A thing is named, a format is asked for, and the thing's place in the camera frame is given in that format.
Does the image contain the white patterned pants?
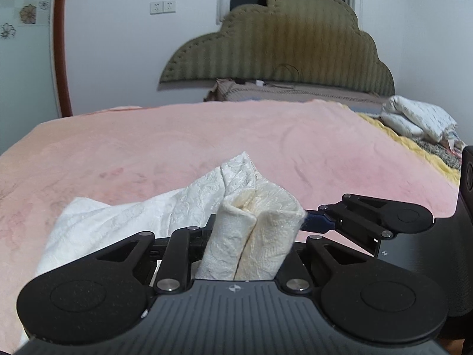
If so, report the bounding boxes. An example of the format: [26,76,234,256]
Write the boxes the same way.
[20,150,308,345]

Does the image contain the pink bed blanket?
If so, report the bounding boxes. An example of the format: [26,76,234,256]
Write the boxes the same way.
[1,100,458,353]

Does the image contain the yellow patterned blanket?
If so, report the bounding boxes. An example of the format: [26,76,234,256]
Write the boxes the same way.
[358,113,460,186]

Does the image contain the white folded quilt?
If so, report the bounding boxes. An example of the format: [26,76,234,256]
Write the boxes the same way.
[380,95,457,143]

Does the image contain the grey brown bed sheet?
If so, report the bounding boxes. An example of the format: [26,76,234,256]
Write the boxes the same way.
[204,79,388,115]

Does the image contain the olive green padded headboard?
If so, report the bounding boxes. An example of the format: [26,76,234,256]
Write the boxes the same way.
[160,0,395,96]

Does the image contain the white wardrobe with flowers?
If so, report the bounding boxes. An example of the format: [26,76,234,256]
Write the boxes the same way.
[1,0,60,152]

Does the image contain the brown wooden wardrobe trim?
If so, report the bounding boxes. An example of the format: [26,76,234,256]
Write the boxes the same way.
[52,0,73,117]

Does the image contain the black charging cable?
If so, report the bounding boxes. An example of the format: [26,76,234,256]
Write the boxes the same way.
[236,63,301,91]

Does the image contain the white wall socket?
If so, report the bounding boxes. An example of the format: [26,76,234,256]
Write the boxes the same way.
[150,0,176,15]

